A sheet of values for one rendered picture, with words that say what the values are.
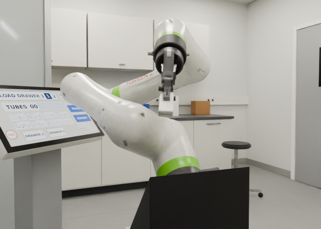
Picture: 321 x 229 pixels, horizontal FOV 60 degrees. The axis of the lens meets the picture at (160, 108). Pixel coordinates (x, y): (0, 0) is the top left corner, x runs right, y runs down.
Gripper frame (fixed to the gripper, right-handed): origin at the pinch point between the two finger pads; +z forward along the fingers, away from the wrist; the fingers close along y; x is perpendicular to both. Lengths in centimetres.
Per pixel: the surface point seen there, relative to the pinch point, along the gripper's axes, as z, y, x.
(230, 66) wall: -377, -206, 97
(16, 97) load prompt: -39, -30, -62
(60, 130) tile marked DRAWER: -36, -44, -46
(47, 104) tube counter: -46, -39, -54
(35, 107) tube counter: -40, -36, -56
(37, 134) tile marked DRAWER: -27, -38, -51
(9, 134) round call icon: -20, -32, -56
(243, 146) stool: -175, -192, 82
